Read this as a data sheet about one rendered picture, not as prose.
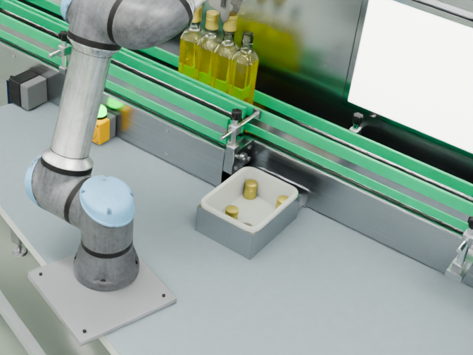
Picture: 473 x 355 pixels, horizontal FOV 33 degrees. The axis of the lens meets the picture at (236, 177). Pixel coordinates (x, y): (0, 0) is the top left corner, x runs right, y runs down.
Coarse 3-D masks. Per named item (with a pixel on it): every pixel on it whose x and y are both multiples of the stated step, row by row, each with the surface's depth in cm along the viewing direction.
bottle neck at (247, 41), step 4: (244, 32) 208; (248, 32) 209; (252, 32) 209; (244, 36) 207; (248, 36) 207; (252, 36) 207; (244, 40) 208; (248, 40) 208; (252, 40) 208; (244, 44) 208; (248, 44) 208; (252, 44) 209; (244, 48) 209; (248, 48) 209; (248, 52) 210
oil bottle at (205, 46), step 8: (200, 40) 215; (208, 40) 214; (216, 40) 215; (200, 48) 216; (208, 48) 214; (200, 56) 217; (208, 56) 215; (200, 64) 218; (208, 64) 217; (200, 72) 220; (208, 72) 218; (200, 80) 221; (208, 80) 220
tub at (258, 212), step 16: (240, 176) 210; (256, 176) 211; (272, 176) 210; (224, 192) 206; (240, 192) 213; (272, 192) 210; (288, 192) 207; (208, 208) 196; (224, 208) 208; (240, 208) 209; (256, 208) 209; (272, 208) 210; (240, 224) 192; (256, 224) 204
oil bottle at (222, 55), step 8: (216, 48) 213; (224, 48) 212; (232, 48) 212; (216, 56) 214; (224, 56) 212; (216, 64) 215; (224, 64) 214; (216, 72) 216; (224, 72) 215; (216, 80) 218; (224, 80) 216; (216, 88) 219; (224, 88) 217
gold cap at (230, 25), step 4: (232, 12) 209; (232, 16) 207; (236, 16) 208; (228, 20) 208; (232, 20) 208; (236, 20) 209; (224, 24) 209; (228, 24) 208; (232, 24) 208; (224, 28) 210; (228, 28) 209; (232, 28) 209
